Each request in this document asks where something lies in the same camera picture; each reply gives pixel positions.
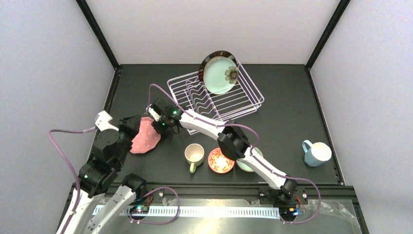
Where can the pink dotted plate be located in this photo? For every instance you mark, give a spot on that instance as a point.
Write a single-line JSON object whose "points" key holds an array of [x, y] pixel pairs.
{"points": [[147, 137]]}

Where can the green flower plate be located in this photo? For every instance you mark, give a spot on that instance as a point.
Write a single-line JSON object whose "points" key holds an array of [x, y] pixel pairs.
{"points": [[220, 75]]}

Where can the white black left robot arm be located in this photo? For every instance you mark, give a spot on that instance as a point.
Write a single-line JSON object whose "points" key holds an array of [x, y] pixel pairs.
{"points": [[108, 154]]}

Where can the black striped rim dinner plate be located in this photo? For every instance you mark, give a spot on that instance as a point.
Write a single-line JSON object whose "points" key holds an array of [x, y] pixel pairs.
{"points": [[220, 53]]}

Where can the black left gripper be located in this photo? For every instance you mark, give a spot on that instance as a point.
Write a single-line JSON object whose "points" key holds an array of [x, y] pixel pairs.
{"points": [[134, 124]]}

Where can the white led light strip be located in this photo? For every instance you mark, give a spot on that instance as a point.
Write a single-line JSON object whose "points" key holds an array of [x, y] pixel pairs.
{"points": [[220, 212]]}

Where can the black frame post left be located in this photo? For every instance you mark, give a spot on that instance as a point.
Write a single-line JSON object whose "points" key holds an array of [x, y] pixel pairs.
{"points": [[89, 16]]}

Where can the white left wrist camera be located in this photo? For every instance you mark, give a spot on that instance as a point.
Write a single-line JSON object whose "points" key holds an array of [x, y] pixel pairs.
{"points": [[103, 121]]}

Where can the cream mug green handle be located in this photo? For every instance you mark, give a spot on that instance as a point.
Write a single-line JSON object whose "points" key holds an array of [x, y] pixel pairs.
{"points": [[194, 155]]}

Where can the orange floral small bowl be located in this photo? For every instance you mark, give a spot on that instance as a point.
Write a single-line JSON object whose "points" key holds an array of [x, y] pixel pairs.
{"points": [[219, 163]]}

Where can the black frame post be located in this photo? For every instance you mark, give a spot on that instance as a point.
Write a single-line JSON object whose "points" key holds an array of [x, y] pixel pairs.
{"points": [[89, 16], [332, 23]]}

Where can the white wire dish rack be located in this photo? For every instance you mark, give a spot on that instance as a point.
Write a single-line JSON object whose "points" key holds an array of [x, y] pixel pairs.
{"points": [[242, 99]]}

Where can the light blue mug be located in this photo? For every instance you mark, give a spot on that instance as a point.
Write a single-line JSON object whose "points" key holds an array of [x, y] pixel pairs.
{"points": [[316, 154]]}

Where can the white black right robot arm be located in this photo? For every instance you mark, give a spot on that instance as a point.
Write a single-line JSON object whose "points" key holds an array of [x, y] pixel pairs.
{"points": [[231, 139]]}

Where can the black frame post right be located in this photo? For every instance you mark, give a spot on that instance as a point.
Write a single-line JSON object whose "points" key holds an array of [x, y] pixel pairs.
{"points": [[332, 23]]}

